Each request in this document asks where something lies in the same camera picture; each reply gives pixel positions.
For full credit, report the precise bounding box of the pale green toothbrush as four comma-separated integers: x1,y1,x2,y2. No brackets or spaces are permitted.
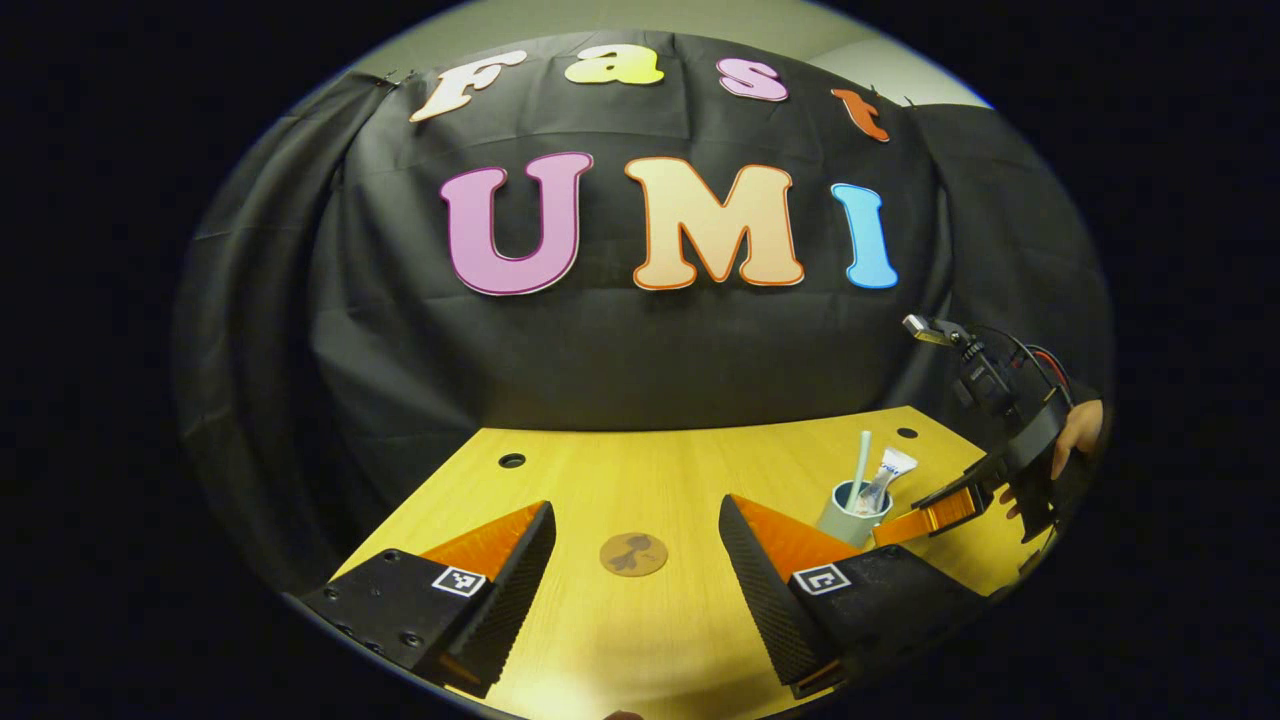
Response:
848,431,873,513

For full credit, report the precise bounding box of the white toothpaste tube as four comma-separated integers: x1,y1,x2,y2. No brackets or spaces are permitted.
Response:
858,448,919,517

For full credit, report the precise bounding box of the black cable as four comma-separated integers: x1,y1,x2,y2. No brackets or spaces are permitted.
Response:
975,325,1051,393

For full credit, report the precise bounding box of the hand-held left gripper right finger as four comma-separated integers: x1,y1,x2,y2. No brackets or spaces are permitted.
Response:
718,494,991,699

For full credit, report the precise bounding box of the wooden desktop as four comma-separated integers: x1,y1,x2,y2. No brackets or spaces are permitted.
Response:
330,405,1056,720

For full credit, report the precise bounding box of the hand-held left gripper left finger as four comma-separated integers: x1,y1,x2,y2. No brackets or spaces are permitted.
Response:
300,500,557,699

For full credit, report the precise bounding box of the round brown coaster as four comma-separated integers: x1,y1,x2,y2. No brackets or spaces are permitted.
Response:
599,532,669,578

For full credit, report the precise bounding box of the grey cup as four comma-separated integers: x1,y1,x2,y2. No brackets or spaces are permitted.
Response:
816,480,894,549

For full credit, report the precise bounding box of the black backdrop cloth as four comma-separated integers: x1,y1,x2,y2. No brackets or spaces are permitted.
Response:
170,30,1116,601

